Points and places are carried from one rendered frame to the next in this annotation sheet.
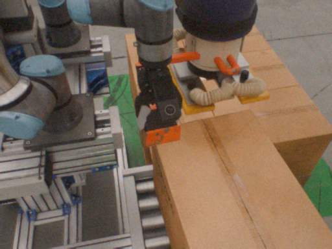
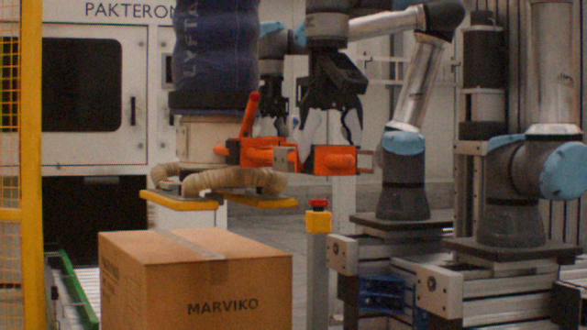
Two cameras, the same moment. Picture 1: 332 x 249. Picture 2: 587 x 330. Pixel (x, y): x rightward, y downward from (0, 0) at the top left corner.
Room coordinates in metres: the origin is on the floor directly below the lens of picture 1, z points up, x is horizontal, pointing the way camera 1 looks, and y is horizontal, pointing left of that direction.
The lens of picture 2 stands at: (2.76, -0.27, 1.28)
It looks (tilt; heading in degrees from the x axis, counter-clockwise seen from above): 3 degrees down; 171
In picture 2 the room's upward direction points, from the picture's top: straight up
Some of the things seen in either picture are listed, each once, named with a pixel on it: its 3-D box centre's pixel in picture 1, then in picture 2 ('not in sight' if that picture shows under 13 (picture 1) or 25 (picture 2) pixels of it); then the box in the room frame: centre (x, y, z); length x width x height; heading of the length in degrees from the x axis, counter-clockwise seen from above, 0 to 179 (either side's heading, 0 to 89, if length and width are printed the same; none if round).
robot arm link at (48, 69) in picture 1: (45, 80); (403, 156); (0.73, 0.36, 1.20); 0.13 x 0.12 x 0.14; 171
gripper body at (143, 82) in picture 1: (155, 74); (271, 96); (0.55, 0.02, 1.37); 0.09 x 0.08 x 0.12; 15
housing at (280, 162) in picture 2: not in sight; (294, 159); (1.33, -0.04, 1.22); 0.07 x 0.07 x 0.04; 15
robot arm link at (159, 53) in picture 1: (153, 45); (271, 69); (0.55, 0.02, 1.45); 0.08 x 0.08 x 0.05
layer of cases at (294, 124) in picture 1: (209, 98); not in sight; (1.58, -0.30, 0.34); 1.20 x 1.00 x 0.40; 12
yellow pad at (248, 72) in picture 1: (235, 65); (176, 192); (0.91, -0.25, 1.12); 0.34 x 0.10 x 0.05; 15
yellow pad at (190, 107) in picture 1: (185, 74); (250, 191); (0.86, -0.07, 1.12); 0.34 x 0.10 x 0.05; 15
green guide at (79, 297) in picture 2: not in sight; (65, 285); (-0.57, -0.71, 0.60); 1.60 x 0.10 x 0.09; 12
